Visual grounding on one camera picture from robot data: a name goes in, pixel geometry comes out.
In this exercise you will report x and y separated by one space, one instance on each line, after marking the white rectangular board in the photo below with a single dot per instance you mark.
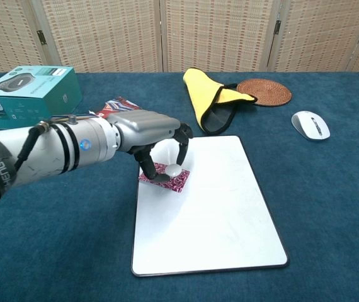
214 220

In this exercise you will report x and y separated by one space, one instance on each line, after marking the white grey computer mouse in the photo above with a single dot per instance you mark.
308 126

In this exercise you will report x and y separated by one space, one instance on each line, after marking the blue velvet tablecloth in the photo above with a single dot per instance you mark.
324 204

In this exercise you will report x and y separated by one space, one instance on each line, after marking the yellow cloth black trim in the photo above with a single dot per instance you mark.
201 91

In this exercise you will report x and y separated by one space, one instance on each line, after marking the teal speaker carton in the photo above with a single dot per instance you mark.
25 91

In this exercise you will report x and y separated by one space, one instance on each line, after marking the pink patterned card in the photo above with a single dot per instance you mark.
179 183

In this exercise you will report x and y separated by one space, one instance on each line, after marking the red black patterned packet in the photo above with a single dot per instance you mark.
116 105

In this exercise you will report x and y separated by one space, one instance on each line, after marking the brown woven rattan coaster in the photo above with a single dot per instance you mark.
271 91

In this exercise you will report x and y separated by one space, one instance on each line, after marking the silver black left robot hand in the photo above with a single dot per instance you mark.
145 126

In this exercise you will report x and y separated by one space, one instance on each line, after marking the dark metal screen hinge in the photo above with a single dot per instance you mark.
41 37
277 26

